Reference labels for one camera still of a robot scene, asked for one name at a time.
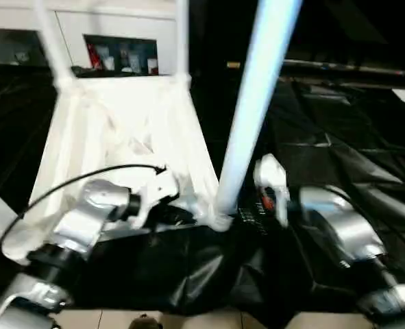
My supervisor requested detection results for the white plastic table top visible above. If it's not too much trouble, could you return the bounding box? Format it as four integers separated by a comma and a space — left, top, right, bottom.
0, 72, 234, 265

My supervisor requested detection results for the black mat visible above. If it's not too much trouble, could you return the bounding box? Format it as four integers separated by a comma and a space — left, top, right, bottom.
0, 62, 405, 323

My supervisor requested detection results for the black left robot foot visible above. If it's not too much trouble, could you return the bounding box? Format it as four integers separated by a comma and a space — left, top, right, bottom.
128, 315, 163, 329

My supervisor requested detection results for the white cabinet with glass doors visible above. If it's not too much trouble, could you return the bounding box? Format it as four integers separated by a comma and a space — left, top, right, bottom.
0, 0, 180, 76

